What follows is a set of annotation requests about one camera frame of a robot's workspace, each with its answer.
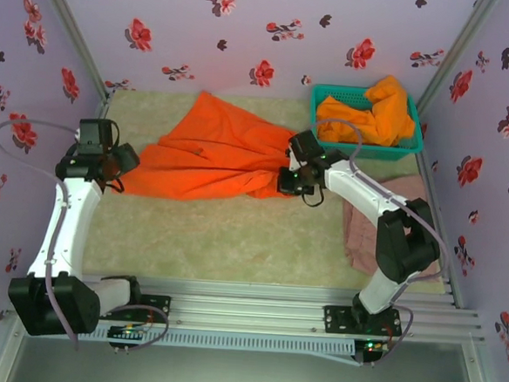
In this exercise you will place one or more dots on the deep orange shorts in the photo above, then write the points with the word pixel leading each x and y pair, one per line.
pixel 222 154

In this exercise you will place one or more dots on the grey metal panel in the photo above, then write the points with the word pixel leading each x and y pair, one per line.
pixel 241 376

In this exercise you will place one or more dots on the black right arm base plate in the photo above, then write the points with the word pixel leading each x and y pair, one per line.
pixel 337 319

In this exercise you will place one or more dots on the aluminium frame rail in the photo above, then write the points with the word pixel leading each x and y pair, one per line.
pixel 246 304

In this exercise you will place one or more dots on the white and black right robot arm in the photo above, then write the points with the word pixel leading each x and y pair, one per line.
pixel 359 189

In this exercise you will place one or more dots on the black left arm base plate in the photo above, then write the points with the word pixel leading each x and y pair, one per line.
pixel 159 309

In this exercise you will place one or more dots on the pale green fuzzy mat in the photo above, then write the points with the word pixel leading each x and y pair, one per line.
pixel 233 242

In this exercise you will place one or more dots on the pink shorts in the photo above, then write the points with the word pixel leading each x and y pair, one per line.
pixel 360 242

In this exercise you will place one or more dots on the black controller board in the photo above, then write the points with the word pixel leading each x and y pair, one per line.
pixel 372 347
pixel 126 334

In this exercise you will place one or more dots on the aluminium corner post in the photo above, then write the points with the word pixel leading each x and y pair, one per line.
pixel 69 25
pixel 461 44

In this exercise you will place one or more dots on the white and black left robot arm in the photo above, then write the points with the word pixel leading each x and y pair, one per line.
pixel 68 230

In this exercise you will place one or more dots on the teal plastic basket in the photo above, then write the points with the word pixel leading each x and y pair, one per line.
pixel 388 153

